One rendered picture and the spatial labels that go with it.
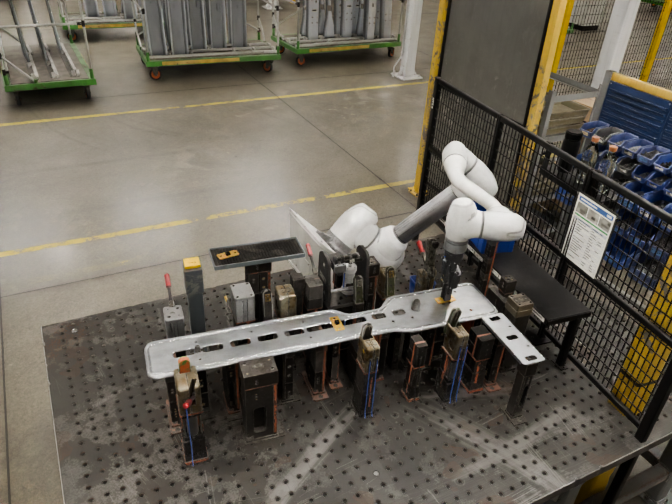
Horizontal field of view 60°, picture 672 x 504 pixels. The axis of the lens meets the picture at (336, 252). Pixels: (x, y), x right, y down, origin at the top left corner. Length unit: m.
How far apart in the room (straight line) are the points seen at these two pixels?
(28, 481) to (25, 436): 0.29
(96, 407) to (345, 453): 0.96
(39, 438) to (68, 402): 0.91
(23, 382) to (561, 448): 2.79
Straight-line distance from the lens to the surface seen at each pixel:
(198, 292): 2.39
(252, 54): 8.94
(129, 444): 2.32
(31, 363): 3.86
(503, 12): 4.55
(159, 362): 2.15
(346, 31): 10.12
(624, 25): 6.45
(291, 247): 2.41
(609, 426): 2.62
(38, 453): 3.36
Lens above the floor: 2.44
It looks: 32 degrees down
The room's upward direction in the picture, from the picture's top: 4 degrees clockwise
